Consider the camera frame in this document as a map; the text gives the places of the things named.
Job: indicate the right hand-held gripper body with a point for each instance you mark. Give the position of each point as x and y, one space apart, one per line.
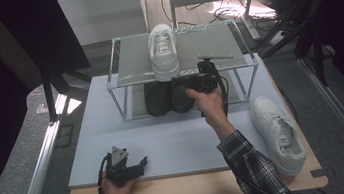
206 80

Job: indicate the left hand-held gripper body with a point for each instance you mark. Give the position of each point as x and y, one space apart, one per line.
119 174

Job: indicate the black slipper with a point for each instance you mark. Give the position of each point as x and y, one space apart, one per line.
157 99
181 99

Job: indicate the white sneaker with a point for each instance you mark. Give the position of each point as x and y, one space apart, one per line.
279 136
163 51

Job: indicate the metal two-tier shoe rack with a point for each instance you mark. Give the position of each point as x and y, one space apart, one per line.
213 44

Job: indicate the person's right hand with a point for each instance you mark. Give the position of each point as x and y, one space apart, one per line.
212 108

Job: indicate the light grey board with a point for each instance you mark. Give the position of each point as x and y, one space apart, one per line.
166 144

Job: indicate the dark floor hatch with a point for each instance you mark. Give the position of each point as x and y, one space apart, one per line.
64 136

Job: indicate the black metal stand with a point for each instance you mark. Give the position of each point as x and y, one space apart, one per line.
49 103
319 64

